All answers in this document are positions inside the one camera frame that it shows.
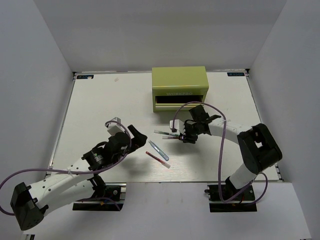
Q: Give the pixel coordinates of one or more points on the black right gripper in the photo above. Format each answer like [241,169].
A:
[186,137]

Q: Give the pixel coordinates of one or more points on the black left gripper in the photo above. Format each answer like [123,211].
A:
[139,139]

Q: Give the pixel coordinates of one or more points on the red pen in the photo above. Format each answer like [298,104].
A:
[158,160]

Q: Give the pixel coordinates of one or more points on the purple capped pen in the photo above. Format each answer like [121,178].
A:
[172,137]

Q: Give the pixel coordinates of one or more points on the green top drawer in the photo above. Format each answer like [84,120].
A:
[173,102]

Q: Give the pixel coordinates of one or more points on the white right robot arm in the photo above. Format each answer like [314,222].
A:
[258,147]

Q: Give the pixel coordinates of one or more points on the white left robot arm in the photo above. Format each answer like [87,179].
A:
[80,181]

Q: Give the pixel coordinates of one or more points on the green capped pen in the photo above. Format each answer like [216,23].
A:
[166,133]

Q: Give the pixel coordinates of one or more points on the light blue pen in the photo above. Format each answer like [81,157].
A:
[159,151]

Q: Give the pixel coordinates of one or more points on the green metal drawer chest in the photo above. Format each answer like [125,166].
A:
[179,81]

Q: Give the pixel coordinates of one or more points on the right corner label sticker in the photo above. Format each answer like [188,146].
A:
[235,74]

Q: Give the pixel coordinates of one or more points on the corner label sticker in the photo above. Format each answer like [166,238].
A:
[85,77]
[235,74]

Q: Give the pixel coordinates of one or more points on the left corner label sticker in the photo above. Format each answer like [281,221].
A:
[85,77]

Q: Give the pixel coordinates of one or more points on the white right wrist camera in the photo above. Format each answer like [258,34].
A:
[177,126]

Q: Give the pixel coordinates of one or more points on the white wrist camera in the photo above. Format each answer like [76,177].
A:
[177,126]
[113,126]

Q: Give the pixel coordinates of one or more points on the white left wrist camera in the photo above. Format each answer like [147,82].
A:
[113,126]

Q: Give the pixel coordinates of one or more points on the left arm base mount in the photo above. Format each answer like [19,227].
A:
[110,199]

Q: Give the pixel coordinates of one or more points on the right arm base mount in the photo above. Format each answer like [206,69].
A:
[240,204]

